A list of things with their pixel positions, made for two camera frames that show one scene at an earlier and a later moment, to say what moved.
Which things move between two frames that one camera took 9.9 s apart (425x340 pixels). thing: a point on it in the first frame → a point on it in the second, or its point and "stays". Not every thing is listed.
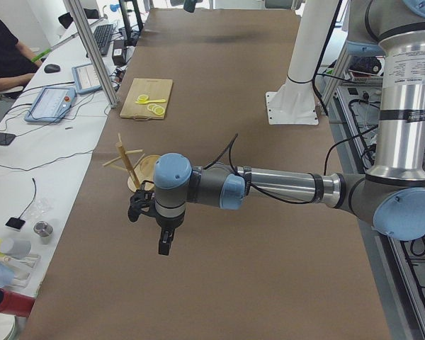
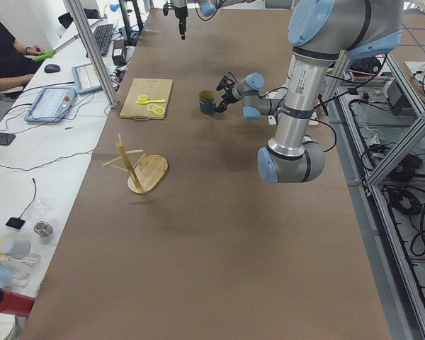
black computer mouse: x=52 y=68 stays
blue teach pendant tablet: x=52 y=104 stays
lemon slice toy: x=151 y=106 stays
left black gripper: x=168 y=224 → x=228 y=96
